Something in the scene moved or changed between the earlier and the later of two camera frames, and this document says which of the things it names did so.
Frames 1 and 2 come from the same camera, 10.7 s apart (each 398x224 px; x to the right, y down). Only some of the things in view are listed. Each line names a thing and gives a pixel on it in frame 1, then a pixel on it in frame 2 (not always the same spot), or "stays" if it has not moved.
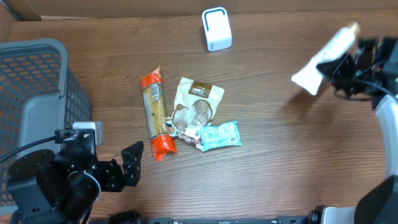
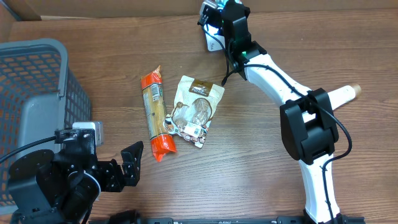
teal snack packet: [226, 134] to [221, 4]
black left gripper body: [112, 175] stays
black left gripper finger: [131, 157] stays
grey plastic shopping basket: [39, 94] stays
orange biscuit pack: [161, 144] stays
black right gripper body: [347, 73] to [207, 18]
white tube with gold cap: [308, 76] to [337, 98]
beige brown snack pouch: [194, 104] stays
